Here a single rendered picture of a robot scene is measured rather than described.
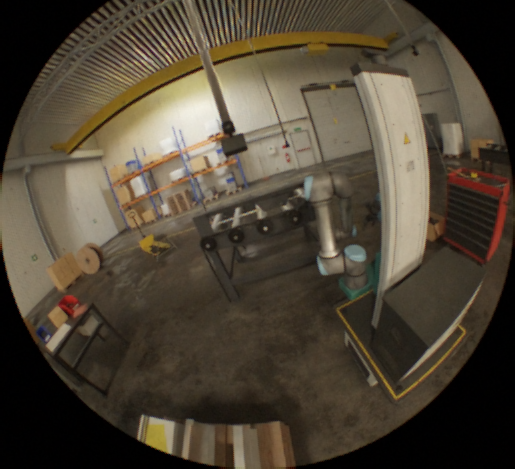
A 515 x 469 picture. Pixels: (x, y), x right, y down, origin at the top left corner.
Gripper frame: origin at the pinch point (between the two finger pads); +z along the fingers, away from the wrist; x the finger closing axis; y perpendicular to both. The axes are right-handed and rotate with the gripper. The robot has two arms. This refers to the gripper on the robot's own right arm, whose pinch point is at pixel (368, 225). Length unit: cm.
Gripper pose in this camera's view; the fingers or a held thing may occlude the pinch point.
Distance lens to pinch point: 162.8
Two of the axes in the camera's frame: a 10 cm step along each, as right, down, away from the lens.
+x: 9.5, -2.4, 2.1
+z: 0.6, 7.8, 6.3
